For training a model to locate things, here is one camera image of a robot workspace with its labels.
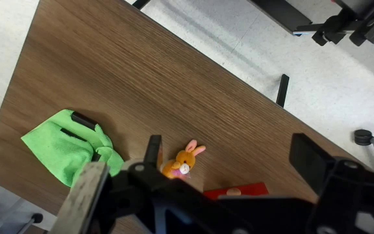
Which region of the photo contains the orange bunny toy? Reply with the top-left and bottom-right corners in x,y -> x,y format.
160,138 -> 208,180

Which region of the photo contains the small black box under cloth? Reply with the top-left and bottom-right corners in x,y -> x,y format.
70,110 -> 99,131

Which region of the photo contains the black table leg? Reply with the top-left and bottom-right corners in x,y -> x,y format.
276,73 -> 291,109
131,0 -> 152,10

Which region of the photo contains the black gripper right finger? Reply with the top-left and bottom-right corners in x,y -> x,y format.
289,132 -> 338,196

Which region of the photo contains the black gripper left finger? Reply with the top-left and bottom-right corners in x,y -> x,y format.
143,134 -> 164,171

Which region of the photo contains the red toy box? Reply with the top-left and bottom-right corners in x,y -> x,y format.
203,180 -> 270,201

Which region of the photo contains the green cloth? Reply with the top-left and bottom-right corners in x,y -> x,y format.
20,108 -> 126,188

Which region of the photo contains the black metal frame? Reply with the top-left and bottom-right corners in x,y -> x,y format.
251,0 -> 374,49

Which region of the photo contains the black cable plug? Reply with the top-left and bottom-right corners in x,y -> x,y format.
17,212 -> 44,234

